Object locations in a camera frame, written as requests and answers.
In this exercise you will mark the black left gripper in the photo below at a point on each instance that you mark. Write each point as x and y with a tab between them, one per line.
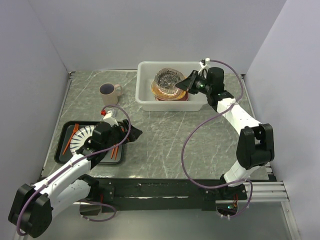
134	133

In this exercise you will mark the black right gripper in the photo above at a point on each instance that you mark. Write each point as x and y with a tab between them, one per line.
188	82

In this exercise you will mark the woven bamboo plate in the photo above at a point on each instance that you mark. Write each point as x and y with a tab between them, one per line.
170	96

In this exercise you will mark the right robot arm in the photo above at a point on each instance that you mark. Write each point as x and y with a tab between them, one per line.
255	147

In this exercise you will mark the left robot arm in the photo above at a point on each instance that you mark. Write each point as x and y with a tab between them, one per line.
35	206

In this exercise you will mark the white plastic bin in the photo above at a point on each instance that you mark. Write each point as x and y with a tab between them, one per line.
146	72

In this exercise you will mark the orange chopstick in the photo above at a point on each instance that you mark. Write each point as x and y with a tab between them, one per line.
115	153
111	153

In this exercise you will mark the white blue striped plate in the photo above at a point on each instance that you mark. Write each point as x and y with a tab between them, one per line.
79	138

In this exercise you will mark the beige ceramic mug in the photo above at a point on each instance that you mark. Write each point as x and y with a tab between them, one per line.
110	93

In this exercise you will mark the black serving tray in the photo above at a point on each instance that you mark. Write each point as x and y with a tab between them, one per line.
66	132

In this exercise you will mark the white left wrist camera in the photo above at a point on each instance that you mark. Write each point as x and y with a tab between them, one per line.
110	119

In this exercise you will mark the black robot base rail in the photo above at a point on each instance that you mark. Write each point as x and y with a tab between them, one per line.
137	194

